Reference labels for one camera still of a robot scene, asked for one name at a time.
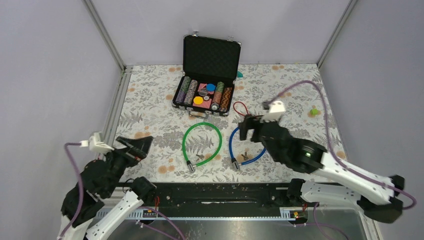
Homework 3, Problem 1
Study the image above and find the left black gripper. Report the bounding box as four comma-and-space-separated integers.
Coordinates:
102, 135, 155, 196

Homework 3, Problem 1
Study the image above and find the red cable padlock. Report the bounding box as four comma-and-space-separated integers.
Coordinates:
232, 100, 254, 118

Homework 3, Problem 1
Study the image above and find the blue cable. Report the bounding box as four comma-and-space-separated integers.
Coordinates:
228, 126, 268, 172

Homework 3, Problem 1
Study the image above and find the green cable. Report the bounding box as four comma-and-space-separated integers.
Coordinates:
181, 122, 223, 173

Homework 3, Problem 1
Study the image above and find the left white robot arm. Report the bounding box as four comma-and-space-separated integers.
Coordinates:
57, 132, 156, 240

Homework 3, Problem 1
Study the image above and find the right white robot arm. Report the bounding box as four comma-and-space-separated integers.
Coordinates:
238, 114, 405, 224

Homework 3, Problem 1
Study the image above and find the small key in blue lock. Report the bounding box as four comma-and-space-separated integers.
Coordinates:
241, 152, 249, 162

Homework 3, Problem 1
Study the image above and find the small key in green lock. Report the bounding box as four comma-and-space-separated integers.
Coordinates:
196, 154, 206, 163

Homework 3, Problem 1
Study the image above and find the blue round chip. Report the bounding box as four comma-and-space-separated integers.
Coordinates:
206, 83, 216, 92

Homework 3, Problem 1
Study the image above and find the yellow round chip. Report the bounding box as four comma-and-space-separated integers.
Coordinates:
193, 96, 204, 105

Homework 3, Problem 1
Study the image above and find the green cube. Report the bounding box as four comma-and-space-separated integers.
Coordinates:
309, 108, 320, 117

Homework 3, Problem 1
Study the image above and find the black poker chip case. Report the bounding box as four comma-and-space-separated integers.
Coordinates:
171, 34, 242, 117

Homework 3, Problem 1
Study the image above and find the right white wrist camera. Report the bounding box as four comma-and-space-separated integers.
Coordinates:
260, 100, 286, 123

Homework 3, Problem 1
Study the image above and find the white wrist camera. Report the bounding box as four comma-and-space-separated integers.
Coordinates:
79, 132, 115, 155
260, 100, 286, 123

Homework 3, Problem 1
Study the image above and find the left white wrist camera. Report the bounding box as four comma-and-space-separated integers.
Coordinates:
79, 132, 115, 155

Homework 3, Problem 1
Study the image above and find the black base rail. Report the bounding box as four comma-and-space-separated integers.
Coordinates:
105, 180, 335, 220

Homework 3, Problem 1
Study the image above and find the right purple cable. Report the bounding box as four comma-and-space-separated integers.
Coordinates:
268, 80, 418, 210

